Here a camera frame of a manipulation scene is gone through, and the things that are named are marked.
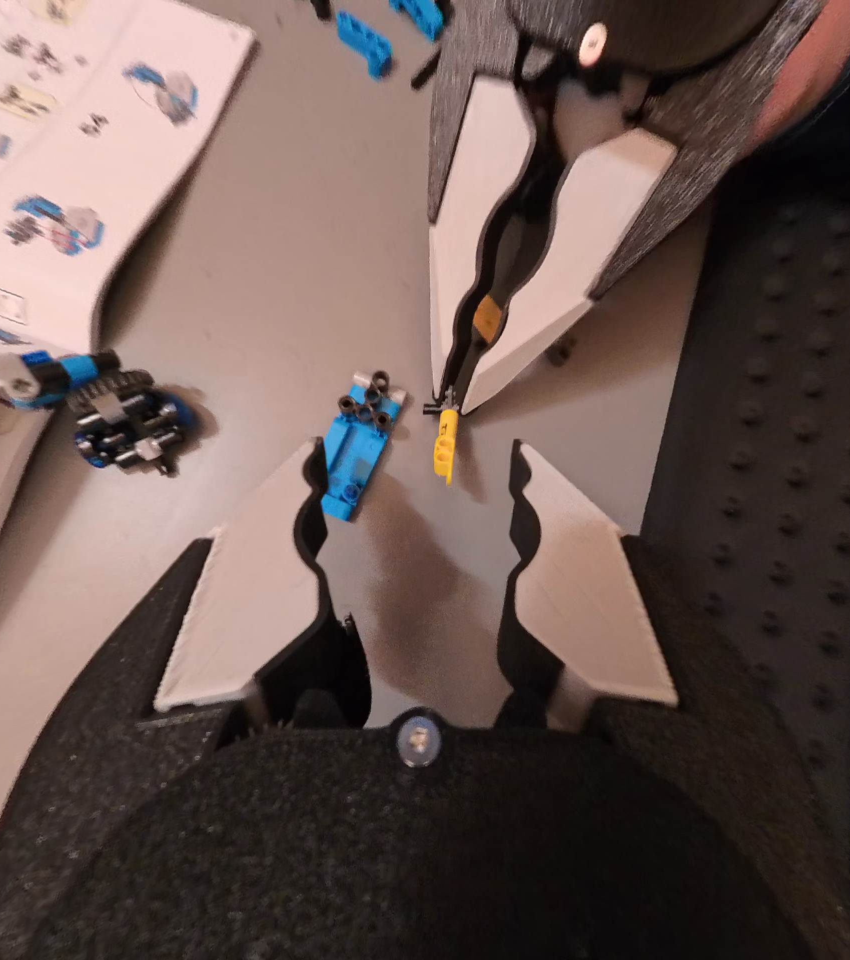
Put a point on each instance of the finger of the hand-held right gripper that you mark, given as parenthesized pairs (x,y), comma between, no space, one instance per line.
(470,187)
(590,225)

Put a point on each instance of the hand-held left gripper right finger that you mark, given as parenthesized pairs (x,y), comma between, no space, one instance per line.
(590,600)

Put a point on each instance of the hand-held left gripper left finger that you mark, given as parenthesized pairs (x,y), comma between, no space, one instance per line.
(244,600)

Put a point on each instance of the dark grey connector piece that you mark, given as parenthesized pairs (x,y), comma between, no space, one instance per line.
(560,350)

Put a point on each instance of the yellow building piece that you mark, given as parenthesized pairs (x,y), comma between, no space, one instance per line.
(446,446)
(488,315)

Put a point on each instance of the blue-yellow brick assembly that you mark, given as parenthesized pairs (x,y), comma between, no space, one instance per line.
(361,450)

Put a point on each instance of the grey and black connector pin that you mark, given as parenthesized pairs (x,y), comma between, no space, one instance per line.
(441,405)

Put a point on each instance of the grey desk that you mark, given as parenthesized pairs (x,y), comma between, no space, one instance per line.
(282,225)

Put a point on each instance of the person's right hand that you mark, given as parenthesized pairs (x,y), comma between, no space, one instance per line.
(807,67)

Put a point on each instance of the pile of small building pieces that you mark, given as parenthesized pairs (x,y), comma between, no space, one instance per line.
(365,41)

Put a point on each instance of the blue tracked toy assembly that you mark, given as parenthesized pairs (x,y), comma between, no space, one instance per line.
(117,420)

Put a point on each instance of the open instruction booklet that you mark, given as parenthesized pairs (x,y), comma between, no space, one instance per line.
(57,150)

